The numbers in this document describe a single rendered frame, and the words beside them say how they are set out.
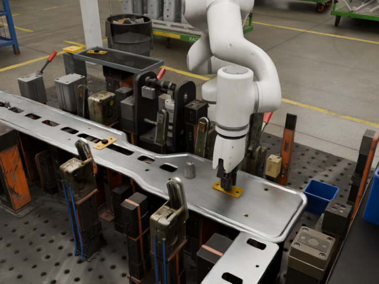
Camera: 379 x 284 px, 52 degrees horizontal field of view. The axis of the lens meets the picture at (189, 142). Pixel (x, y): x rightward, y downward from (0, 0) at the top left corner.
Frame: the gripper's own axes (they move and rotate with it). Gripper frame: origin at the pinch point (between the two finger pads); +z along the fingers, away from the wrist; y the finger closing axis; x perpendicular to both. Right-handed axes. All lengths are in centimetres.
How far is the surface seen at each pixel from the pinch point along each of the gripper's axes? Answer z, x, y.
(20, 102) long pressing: 3, -98, -5
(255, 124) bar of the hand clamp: -10.6, 0.1, -15.1
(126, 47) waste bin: 55, -235, -219
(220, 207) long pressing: 3.3, 1.9, 7.5
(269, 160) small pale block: -3.0, 7.1, -10.9
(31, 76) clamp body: -3, -105, -17
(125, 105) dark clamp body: -4, -51, -16
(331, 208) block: -4.2, 27.8, 2.1
